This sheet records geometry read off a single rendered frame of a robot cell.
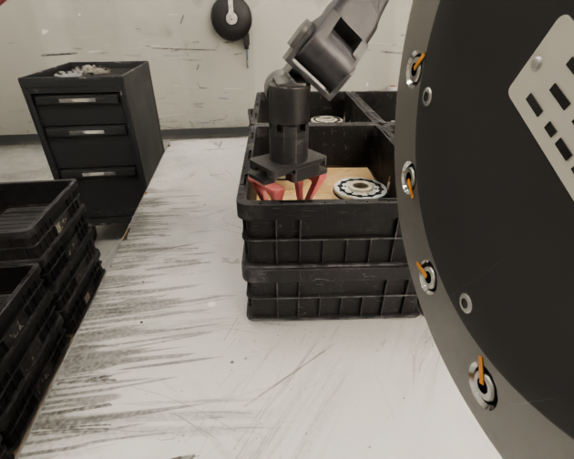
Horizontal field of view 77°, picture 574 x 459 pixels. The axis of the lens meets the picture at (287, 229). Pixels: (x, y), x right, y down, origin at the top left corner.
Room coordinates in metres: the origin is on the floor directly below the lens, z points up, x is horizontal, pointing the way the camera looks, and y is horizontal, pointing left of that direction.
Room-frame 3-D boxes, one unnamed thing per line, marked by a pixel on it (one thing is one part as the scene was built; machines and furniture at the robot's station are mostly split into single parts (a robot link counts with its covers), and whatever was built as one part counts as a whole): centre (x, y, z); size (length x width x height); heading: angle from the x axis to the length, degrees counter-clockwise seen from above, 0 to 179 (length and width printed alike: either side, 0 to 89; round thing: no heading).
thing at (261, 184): (0.51, 0.01, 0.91); 0.07 x 0.07 x 0.09; 39
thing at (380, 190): (0.63, -0.14, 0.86); 0.10 x 0.10 x 0.01
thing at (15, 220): (1.09, 0.94, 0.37); 0.40 x 0.30 x 0.45; 7
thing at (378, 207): (0.63, -0.07, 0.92); 0.40 x 0.30 x 0.02; 2
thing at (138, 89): (2.04, 1.01, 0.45); 0.60 x 0.45 x 0.90; 7
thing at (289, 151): (0.52, 0.00, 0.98); 0.10 x 0.07 x 0.07; 129
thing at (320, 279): (0.63, -0.07, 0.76); 0.40 x 0.30 x 0.12; 2
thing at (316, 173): (0.53, -0.02, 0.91); 0.07 x 0.07 x 0.09; 39
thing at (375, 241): (0.63, -0.07, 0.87); 0.40 x 0.30 x 0.11; 2
